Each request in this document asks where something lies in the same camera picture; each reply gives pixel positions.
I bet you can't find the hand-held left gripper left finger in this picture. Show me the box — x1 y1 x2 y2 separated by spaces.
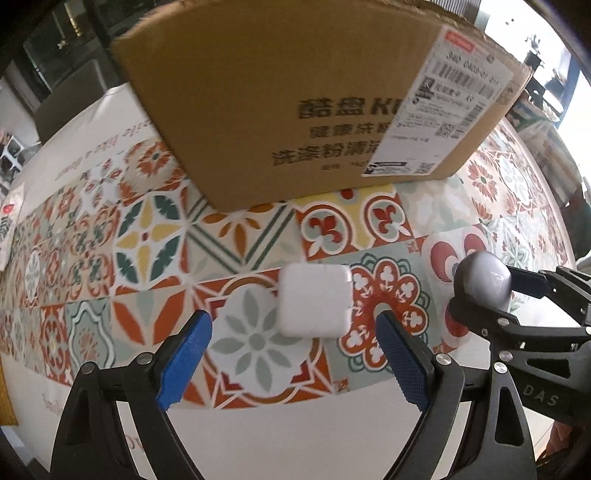
50 310 214 480

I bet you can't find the white charger cube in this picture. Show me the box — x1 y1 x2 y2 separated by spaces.
276 263 352 339

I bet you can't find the patterned tablecloth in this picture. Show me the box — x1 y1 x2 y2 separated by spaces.
0 80 575 480

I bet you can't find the white snack bag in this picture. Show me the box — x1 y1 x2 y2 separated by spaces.
0 188 25 269

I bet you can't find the cardboard box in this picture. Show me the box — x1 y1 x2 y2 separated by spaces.
111 0 534 212

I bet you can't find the grey oval device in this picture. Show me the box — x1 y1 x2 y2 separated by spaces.
455 251 513 308

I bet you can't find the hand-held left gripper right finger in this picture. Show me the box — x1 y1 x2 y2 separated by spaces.
375 310 539 480

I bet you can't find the black glass cabinet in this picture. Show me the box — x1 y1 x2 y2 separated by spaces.
21 0 134 109

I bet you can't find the yellow woven mat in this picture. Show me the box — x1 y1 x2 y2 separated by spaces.
0 364 19 426

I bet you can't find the wide dark dining chair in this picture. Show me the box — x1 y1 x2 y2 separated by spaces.
36 58 112 141

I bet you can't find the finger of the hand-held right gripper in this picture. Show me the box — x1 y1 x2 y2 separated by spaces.
503 265 591 315
448 265 591 343

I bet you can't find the white shoe rack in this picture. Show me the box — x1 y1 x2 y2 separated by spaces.
0 133 25 186

